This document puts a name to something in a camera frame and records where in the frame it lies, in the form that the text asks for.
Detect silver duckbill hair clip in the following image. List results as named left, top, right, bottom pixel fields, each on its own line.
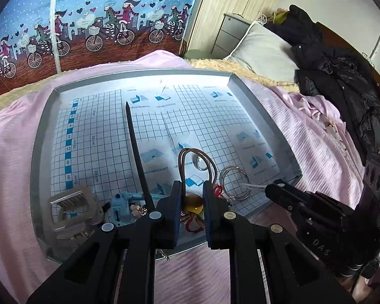
left=241, top=183, right=267, bottom=189

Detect light blue watch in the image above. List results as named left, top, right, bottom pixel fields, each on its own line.
left=109, top=191, right=165, bottom=227

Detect beige hair claw clip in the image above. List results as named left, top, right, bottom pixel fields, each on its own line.
left=48, top=187, right=105, bottom=244

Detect dark hair stick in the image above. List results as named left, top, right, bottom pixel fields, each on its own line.
left=125, top=102, right=155, bottom=213

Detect silver bangle rings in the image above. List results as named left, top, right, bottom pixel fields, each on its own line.
left=219, top=165, right=253, bottom=201

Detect yellow bead hair tie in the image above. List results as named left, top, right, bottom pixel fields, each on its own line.
left=177, top=147, right=219, bottom=234

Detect small silver ring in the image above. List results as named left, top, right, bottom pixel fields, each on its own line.
left=194, top=155, right=210, bottom=172

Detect gold chain jewelry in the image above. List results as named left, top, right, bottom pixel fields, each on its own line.
left=129, top=204, right=147, bottom=218

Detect pink bed sheet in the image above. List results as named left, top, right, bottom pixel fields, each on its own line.
left=0, top=50, right=364, bottom=303

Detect grey tray with grid paper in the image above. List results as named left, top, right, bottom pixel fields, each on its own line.
left=30, top=69, right=302, bottom=263

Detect black jacket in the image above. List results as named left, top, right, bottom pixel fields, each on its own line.
left=265, top=5, right=380, bottom=161

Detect white pillow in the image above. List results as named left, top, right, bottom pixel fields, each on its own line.
left=225, top=21, right=298, bottom=82

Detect wooden headboard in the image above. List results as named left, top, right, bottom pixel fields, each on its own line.
left=316, top=22, right=380, bottom=91

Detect grey bedside drawers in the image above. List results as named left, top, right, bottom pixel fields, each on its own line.
left=211, top=13, right=251, bottom=59

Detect wooden wardrobe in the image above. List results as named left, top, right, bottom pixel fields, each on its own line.
left=187, top=0, right=276, bottom=52

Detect blue fabric wardrobe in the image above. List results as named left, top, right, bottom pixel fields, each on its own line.
left=0, top=0, right=195, bottom=96

